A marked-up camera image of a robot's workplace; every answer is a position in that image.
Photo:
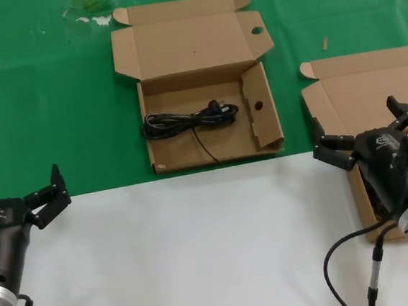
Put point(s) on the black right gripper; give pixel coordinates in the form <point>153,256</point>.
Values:
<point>385,161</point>

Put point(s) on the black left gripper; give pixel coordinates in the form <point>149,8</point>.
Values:
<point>2,234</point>

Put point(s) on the plain open cardboard box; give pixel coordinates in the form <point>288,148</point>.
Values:
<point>353,91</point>

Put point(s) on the cardboard box with round holes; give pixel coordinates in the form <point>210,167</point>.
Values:
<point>187,53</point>

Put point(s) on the green table mat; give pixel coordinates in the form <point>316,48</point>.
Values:
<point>40,103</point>

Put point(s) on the small cardboard scrap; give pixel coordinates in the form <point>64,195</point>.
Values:
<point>325,43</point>

